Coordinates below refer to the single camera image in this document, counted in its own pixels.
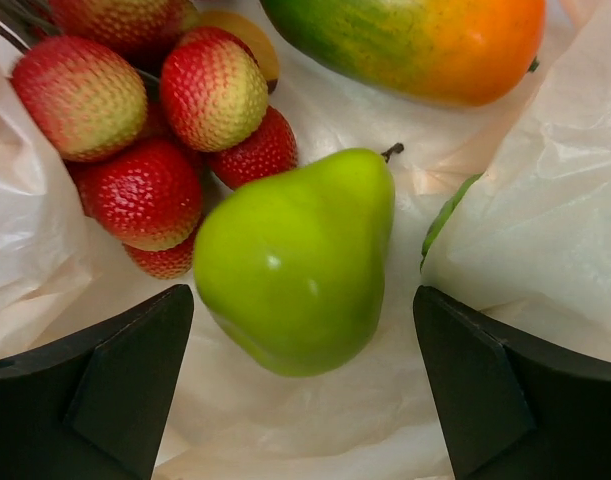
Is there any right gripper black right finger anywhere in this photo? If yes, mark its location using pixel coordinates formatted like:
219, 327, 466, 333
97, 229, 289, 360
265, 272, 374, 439
413, 286, 611, 480

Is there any fake mango green orange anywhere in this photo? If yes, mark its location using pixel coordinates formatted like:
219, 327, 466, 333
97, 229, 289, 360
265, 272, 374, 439
261, 0, 546, 107

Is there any translucent orange plastic bag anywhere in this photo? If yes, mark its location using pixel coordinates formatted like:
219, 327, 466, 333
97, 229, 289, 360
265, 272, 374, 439
0, 1, 611, 479

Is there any green fake custard apple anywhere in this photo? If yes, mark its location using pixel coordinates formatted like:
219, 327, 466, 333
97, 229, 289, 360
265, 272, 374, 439
419, 172, 484, 271

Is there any green fake pear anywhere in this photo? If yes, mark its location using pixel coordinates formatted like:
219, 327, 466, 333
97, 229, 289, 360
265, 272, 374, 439
193, 143, 404, 377

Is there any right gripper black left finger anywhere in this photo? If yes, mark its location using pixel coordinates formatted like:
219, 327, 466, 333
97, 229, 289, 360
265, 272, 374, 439
0, 284, 194, 479

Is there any red fake lychee bunch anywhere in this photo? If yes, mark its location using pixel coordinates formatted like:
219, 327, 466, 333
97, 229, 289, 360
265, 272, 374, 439
0, 1, 297, 280

